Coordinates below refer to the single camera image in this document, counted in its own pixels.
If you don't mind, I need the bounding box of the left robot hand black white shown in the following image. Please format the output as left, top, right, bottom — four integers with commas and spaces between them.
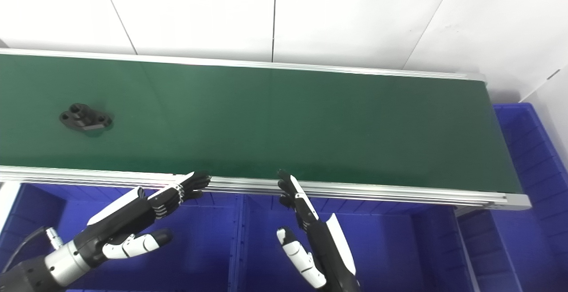
75, 171, 212, 264

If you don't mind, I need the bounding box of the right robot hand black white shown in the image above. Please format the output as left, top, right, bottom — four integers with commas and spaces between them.
276, 170, 361, 292

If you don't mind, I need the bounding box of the black flanged metal part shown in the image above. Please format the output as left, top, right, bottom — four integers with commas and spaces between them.
59, 103, 113, 134

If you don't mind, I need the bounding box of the blue plastic bin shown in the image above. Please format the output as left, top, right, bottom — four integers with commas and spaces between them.
0, 183, 244, 292
456, 103, 568, 292
240, 193, 460, 292

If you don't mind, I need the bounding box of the green conveyor belt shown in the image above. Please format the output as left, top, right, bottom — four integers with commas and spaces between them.
0, 54, 525, 194
0, 48, 532, 211

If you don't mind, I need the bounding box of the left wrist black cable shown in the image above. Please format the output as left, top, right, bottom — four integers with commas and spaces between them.
0, 226, 61, 276

